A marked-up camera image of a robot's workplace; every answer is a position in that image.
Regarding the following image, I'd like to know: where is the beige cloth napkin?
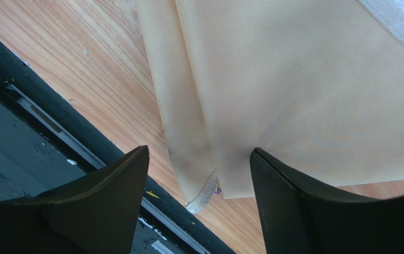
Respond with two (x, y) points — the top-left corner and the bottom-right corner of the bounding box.
(136, 1), (404, 214)

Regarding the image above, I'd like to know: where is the aluminium frame rail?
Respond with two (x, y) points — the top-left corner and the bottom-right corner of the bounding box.
(0, 58), (212, 254)

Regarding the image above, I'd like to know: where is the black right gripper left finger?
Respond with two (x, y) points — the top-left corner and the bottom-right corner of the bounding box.
(0, 146), (150, 253)

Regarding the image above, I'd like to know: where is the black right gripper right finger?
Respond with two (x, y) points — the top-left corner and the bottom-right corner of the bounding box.
(250, 148), (404, 253)

